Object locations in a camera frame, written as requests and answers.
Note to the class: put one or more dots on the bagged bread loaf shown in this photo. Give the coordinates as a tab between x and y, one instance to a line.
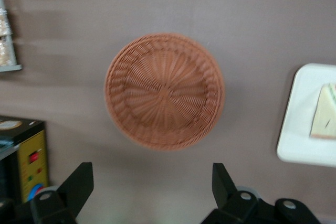
4	51
4	23

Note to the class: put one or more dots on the white rectangular plastic tray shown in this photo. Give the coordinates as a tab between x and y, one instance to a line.
296	129

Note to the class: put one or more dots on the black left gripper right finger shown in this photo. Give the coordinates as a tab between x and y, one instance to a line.
225	192

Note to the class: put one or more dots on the black and yellow food warmer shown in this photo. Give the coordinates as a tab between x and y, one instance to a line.
32	155

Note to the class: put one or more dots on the round brown wicker basket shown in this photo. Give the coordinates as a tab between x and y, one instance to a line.
165	93

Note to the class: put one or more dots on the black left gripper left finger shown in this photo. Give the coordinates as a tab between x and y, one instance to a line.
71	190

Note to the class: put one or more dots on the plastic triangle sandwich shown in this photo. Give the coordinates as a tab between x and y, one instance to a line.
325	113

